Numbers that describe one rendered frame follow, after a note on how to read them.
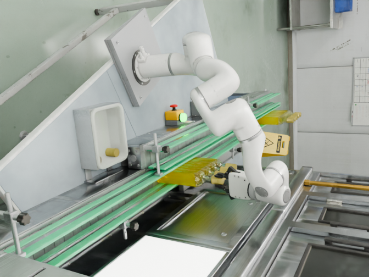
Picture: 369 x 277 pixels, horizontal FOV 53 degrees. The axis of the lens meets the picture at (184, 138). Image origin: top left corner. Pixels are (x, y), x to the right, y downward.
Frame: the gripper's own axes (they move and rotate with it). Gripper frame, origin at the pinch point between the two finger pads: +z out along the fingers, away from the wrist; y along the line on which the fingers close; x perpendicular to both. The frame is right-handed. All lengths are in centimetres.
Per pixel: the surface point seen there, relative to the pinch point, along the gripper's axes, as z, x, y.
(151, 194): 19.8, 19.3, -3.5
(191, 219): 5.3, 12.9, -12.6
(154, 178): 16.5, 19.9, 4.3
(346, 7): 144, -505, 86
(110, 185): 20.6, 37.2, 6.4
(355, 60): 151, -565, 2
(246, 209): -7.0, -6.3, -12.9
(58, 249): 10, 64, -2
